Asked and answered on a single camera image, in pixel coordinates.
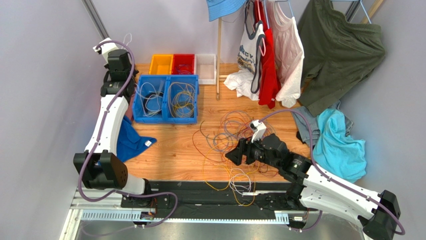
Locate yellow cable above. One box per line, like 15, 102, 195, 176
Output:
168, 81, 197, 118

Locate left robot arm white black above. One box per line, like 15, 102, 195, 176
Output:
73, 49, 146, 196

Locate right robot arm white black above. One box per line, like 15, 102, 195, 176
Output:
225, 134, 401, 240

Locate yellow small bin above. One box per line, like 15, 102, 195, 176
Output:
148, 54, 174, 75

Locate pink cloth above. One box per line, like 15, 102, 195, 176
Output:
125, 91, 136, 119

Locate blue double bin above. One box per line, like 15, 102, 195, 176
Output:
132, 74, 200, 125

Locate red garment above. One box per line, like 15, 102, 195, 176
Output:
254, 0, 281, 109

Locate red small bin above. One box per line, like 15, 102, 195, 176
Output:
171, 54, 195, 75

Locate cyan cloth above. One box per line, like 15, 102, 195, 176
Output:
313, 108, 367, 183

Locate white printed shirt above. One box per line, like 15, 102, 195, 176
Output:
223, 0, 266, 101

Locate blue cloth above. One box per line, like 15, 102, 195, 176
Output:
116, 116, 157, 163

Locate white small bin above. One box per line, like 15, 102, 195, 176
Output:
194, 53, 217, 85

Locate wooden rack pole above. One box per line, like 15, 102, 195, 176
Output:
215, 17, 222, 101

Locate pink tank top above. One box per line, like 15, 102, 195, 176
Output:
266, 0, 305, 108

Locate blue bucket hat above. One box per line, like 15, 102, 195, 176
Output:
206, 0, 246, 22

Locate olive green shirt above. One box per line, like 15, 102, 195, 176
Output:
297, 0, 386, 117

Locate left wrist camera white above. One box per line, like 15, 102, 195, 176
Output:
92, 43, 119, 63

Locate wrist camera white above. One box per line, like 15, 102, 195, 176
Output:
249, 120, 267, 143
92, 43, 119, 63

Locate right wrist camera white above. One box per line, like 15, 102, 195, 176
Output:
249, 120, 267, 143

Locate tangled coloured cable pile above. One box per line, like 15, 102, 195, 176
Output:
192, 110, 287, 207

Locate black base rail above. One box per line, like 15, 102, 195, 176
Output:
100, 180, 307, 221

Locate black coiled cable left bin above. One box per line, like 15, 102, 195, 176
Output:
143, 91, 166, 116

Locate metal corner post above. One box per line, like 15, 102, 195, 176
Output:
81, 0, 110, 40

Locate grey coiled cable right bin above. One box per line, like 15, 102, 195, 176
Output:
171, 99, 197, 119

